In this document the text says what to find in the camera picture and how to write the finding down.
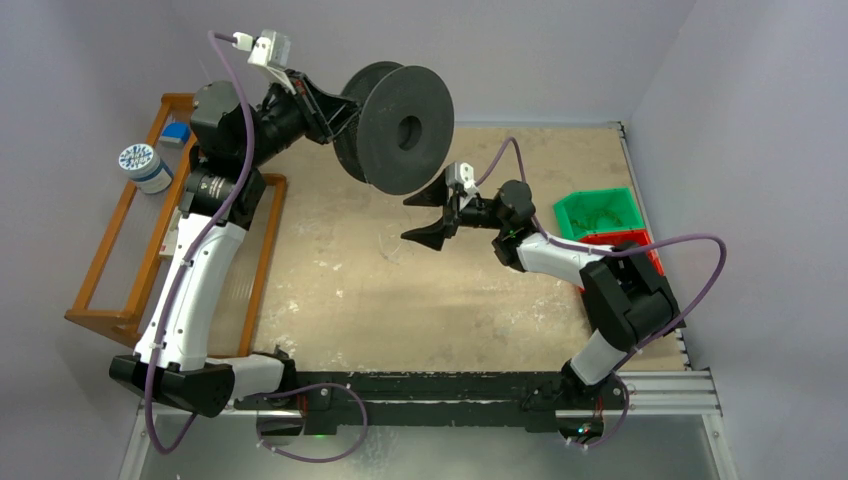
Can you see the wooden rack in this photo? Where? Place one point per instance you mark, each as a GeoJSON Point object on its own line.
{"type": "Point", "coordinates": [122, 325]}

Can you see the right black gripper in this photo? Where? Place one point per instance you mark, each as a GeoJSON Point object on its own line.
{"type": "Point", "coordinates": [453, 214]}

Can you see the black cable spool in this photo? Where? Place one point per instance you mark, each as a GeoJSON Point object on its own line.
{"type": "Point", "coordinates": [402, 133]}

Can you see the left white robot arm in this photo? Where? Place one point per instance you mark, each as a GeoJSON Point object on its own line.
{"type": "Point", "coordinates": [170, 364]}

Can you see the white red carton box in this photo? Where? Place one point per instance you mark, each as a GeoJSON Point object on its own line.
{"type": "Point", "coordinates": [169, 242]}

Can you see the blue white small box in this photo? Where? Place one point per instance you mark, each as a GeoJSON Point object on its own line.
{"type": "Point", "coordinates": [175, 134]}

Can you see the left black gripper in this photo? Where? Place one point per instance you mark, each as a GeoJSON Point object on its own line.
{"type": "Point", "coordinates": [327, 113]}

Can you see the blue white round tin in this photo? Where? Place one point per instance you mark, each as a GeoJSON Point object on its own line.
{"type": "Point", "coordinates": [145, 168]}

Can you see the aluminium frame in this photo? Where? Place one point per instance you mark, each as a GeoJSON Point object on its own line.
{"type": "Point", "coordinates": [673, 429]}

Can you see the green plastic bin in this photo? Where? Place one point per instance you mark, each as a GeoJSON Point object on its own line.
{"type": "Point", "coordinates": [597, 211]}

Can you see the red plastic bin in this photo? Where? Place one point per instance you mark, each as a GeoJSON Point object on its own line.
{"type": "Point", "coordinates": [638, 236]}

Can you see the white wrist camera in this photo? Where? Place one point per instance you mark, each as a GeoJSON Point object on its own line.
{"type": "Point", "coordinates": [459, 176]}
{"type": "Point", "coordinates": [267, 53]}

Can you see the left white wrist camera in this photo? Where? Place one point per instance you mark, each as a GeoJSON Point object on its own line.
{"type": "Point", "coordinates": [267, 53]}

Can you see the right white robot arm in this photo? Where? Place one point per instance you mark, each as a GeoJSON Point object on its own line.
{"type": "Point", "coordinates": [625, 298]}

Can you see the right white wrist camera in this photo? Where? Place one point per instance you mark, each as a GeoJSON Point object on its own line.
{"type": "Point", "coordinates": [459, 176]}

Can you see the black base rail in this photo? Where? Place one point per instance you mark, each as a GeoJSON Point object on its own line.
{"type": "Point", "coordinates": [538, 402]}

